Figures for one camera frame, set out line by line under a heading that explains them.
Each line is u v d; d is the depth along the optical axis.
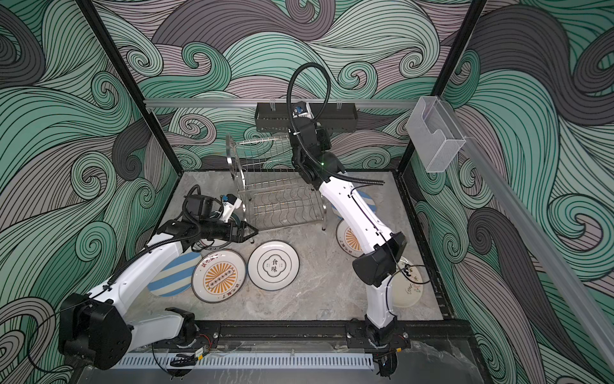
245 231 0.71
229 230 0.68
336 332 0.74
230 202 0.73
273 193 1.04
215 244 0.70
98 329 0.38
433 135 0.78
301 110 0.60
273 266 0.88
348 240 0.95
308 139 0.52
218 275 0.86
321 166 0.50
